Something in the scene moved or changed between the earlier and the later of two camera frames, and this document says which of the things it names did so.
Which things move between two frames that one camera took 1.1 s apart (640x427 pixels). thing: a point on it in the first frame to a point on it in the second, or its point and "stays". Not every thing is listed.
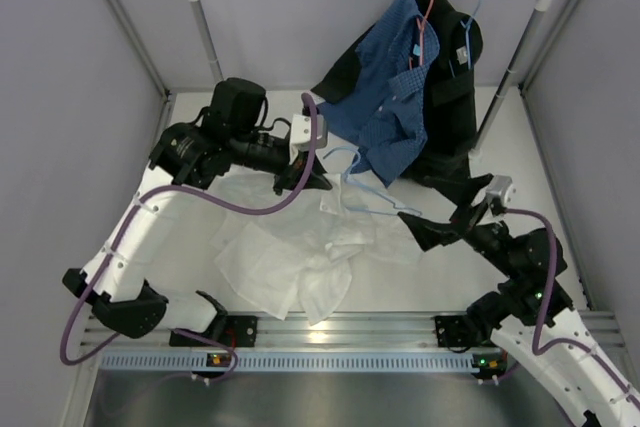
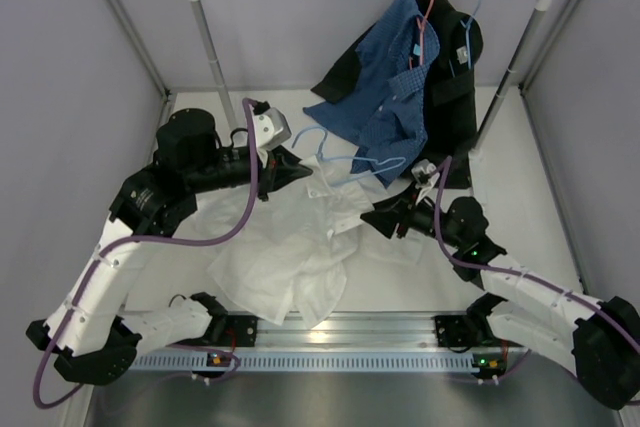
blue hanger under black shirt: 467,31 stays
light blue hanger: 396,205 to 401,160
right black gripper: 429,233 to 387,216
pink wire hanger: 421,25 stays
